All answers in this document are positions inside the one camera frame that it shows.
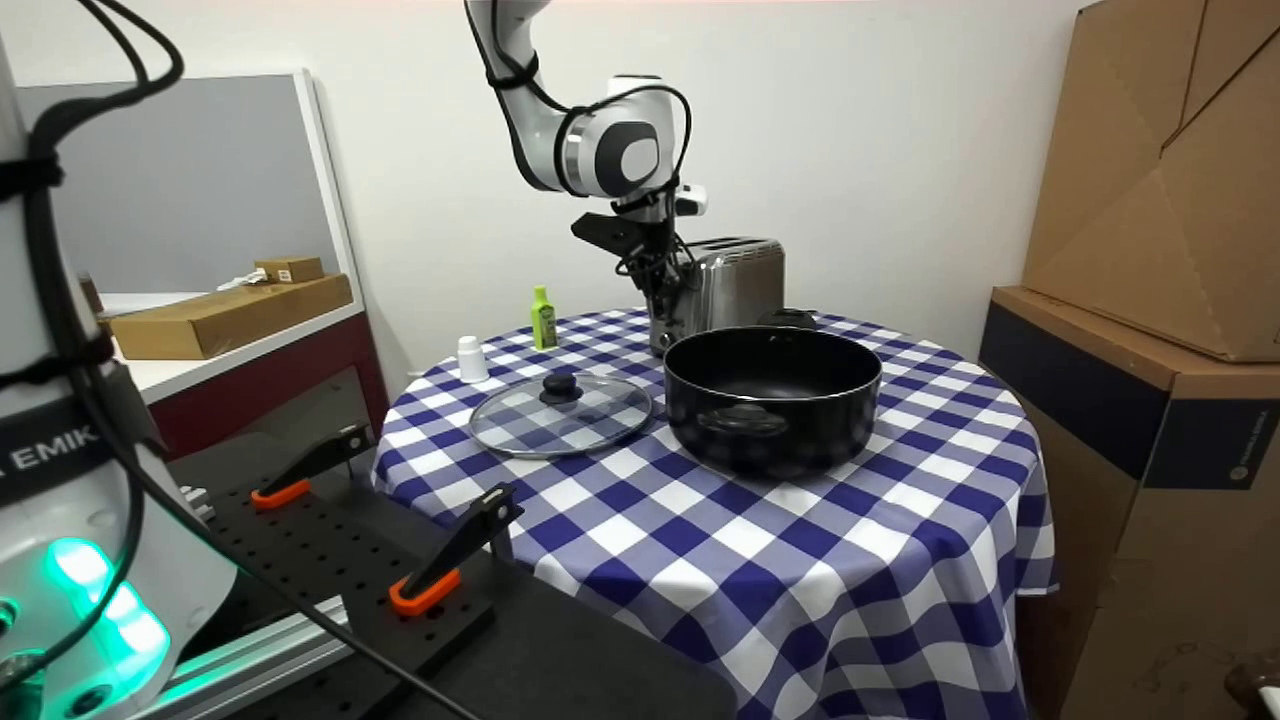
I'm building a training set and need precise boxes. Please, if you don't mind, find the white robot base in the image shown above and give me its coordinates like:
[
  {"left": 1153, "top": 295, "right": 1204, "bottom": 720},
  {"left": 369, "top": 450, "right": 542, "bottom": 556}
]
[{"left": 0, "top": 55, "right": 235, "bottom": 720}]

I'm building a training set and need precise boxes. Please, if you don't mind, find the lower cardboard box blue band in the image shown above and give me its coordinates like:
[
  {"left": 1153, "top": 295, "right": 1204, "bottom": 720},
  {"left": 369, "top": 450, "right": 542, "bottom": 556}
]
[{"left": 979, "top": 289, "right": 1280, "bottom": 720}]

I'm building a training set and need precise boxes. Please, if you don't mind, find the large upper cardboard box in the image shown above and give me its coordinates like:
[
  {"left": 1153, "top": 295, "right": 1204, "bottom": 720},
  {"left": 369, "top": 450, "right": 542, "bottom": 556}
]
[{"left": 1025, "top": 0, "right": 1280, "bottom": 362}]

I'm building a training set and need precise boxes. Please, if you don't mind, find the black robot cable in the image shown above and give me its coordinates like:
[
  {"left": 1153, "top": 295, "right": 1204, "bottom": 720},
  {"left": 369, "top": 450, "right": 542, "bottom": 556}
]
[{"left": 0, "top": 0, "right": 486, "bottom": 720}]

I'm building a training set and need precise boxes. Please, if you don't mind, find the red white side table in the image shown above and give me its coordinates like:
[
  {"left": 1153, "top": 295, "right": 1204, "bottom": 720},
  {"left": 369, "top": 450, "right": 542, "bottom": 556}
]
[{"left": 127, "top": 302, "right": 388, "bottom": 458}]

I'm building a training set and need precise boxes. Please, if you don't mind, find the small clear white bottle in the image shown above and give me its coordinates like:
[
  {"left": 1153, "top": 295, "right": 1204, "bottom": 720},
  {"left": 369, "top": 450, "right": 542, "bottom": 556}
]
[{"left": 456, "top": 337, "right": 490, "bottom": 386}]

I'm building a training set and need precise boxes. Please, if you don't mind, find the far black orange clamp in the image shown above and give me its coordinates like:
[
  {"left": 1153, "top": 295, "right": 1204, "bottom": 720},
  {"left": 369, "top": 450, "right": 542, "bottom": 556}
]
[{"left": 249, "top": 423, "right": 372, "bottom": 512}]

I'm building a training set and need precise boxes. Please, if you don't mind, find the near black orange clamp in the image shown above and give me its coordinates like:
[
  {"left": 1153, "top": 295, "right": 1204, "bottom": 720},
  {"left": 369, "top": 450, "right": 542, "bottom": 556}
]
[{"left": 388, "top": 483, "right": 522, "bottom": 621}]

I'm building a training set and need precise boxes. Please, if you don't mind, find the black orange clamp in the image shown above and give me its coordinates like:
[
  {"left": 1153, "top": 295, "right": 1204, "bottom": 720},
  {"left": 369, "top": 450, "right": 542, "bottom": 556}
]
[
  {"left": 388, "top": 483, "right": 522, "bottom": 621},
  {"left": 249, "top": 423, "right": 372, "bottom": 512}
]

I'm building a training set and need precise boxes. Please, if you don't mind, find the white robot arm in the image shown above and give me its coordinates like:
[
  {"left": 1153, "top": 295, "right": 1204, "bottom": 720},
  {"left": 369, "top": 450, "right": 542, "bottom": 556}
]
[{"left": 466, "top": 0, "right": 694, "bottom": 317}]

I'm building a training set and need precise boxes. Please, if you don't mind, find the silver metal toaster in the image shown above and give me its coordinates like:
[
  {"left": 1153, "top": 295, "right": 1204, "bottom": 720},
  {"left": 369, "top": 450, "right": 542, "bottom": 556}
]
[{"left": 647, "top": 236, "right": 786, "bottom": 354}]

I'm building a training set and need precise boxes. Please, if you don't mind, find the black perforated breadboard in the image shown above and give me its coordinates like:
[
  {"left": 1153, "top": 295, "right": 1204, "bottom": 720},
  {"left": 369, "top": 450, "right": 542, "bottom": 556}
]
[{"left": 207, "top": 474, "right": 491, "bottom": 720}]

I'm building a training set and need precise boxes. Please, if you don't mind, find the grey white partition board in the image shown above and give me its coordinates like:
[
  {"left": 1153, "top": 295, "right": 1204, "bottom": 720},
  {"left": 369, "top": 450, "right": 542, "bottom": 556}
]
[{"left": 56, "top": 73, "right": 355, "bottom": 292}]

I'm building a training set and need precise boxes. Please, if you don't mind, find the small green bottle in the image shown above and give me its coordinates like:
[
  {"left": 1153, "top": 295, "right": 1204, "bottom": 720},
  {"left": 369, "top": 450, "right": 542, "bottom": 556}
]
[{"left": 528, "top": 289, "right": 561, "bottom": 348}]

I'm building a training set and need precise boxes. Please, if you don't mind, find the glass pot lid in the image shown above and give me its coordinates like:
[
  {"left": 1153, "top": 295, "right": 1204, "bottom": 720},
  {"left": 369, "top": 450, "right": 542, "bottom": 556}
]
[{"left": 469, "top": 367, "right": 653, "bottom": 458}]

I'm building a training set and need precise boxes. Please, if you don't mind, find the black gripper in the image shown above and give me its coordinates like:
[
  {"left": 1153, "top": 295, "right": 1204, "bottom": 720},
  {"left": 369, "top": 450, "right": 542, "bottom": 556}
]
[{"left": 571, "top": 190, "right": 702, "bottom": 319}]

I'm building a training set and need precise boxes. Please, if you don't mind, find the blue white checkered tablecloth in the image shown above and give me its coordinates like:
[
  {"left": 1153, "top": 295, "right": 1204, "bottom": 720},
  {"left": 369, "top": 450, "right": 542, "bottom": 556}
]
[{"left": 372, "top": 309, "right": 1055, "bottom": 720}]

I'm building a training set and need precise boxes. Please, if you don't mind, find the black cooking pot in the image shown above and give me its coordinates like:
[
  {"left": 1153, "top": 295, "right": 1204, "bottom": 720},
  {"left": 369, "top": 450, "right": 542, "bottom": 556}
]
[{"left": 663, "top": 329, "right": 880, "bottom": 483}]

